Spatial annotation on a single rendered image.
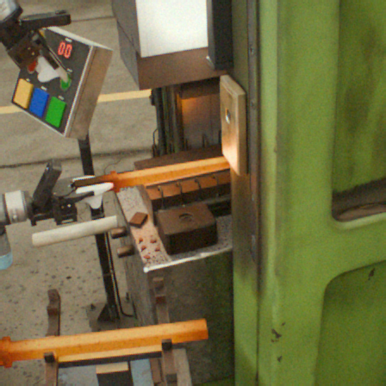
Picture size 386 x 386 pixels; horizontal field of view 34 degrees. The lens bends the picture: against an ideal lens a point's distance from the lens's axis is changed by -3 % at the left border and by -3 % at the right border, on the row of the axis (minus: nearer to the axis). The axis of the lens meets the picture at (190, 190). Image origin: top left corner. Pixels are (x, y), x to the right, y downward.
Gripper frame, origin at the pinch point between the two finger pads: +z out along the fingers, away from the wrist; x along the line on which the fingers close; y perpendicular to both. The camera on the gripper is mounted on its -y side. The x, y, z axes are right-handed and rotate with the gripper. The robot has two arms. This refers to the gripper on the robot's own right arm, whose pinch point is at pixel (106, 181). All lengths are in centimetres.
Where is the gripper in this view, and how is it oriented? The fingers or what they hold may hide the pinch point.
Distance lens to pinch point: 156.8
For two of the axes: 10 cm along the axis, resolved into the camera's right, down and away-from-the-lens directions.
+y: 0.4, 8.3, 5.6
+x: 2.9, 5.2, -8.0
